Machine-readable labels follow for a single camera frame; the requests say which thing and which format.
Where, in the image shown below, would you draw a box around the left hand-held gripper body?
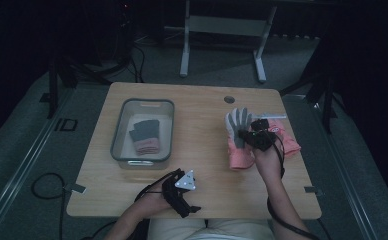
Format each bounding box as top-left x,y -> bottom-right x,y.
161,169 -> 197,219

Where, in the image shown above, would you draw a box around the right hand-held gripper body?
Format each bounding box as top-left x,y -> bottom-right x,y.
245,112 -> 287,153

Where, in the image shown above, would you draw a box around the pink glove with grey palm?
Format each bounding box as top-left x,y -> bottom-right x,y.
224,106 -> 257,171

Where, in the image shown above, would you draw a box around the grey knit glove pink cuff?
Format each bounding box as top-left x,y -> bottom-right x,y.
128,118 -> 161,151
134,142 -> 162,157

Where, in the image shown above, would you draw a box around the grey plastic storage bin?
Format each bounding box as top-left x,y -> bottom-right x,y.
110,97 -> 176,170

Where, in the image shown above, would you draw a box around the person's right hand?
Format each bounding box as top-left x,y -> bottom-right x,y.
252,139 -> 286,184

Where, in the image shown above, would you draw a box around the person's left hand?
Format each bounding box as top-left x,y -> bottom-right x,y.
137,191 -> 174,215

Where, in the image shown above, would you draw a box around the person's legs in light trousers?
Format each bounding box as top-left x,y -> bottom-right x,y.
146,218 -> 275,240

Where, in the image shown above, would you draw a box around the pink glove with cartoon patch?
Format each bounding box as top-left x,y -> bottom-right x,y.
267,118 -> 302,158

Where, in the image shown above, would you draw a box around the grey table edge tag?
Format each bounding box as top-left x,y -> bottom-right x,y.
303,185 -> 324,197
63,183 -> 87,195

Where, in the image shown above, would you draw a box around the black tripod stand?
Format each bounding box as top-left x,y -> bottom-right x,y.
39,0 -> 134,120
279,29 -> 343,135

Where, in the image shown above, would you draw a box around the left hand-held gripper cable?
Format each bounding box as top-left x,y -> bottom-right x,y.
133,169 -> 180,204

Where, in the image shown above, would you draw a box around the hand-held gripper cable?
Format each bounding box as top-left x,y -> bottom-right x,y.
265,129 -> 321,240
133,169 -> 180,204

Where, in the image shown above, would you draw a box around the right hand-held gripper cable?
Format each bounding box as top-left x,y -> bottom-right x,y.
265,129 -> 321,240

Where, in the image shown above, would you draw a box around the black cable under table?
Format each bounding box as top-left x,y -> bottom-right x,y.
79,219 -> 118,240

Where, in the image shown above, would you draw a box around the white metal desk frame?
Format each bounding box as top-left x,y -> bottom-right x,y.
179,0 -> 278,84

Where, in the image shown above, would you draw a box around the black cables behind table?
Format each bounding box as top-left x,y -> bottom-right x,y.
127,33 -> 147,84

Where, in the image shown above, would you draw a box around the black floor cable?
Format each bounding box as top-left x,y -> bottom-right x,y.
30,172 -> 67,240

